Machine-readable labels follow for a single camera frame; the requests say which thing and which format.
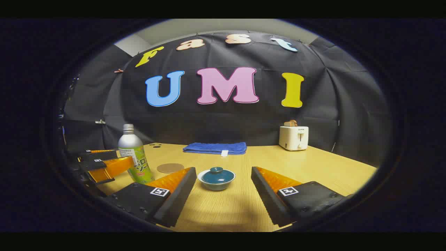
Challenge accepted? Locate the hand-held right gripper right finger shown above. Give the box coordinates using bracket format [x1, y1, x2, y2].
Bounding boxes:
[251, 166, 352, 227]

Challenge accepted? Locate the folded blue towel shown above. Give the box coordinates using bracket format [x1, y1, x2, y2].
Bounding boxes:
[183, 142, 247, 155]

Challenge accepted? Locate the silver green water bottle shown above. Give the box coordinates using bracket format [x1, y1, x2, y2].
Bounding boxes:
[118, 124, 155, 185]

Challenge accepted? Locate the teal white teacup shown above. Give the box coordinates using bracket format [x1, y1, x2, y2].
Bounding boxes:
[198, 170, 236, 191]

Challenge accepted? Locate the teal teacup lid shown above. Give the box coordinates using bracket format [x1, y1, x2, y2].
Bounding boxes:
[201, 167, 234, 184]

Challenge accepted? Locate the round brown coaster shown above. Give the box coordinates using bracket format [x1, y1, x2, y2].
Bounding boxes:
[157, 163, 185, 174]

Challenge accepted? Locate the white toaster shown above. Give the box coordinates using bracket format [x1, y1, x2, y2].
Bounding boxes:
[279, 126, 309, 151]

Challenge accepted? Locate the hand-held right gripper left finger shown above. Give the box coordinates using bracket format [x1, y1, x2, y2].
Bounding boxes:
[105, 167, 197, 228]

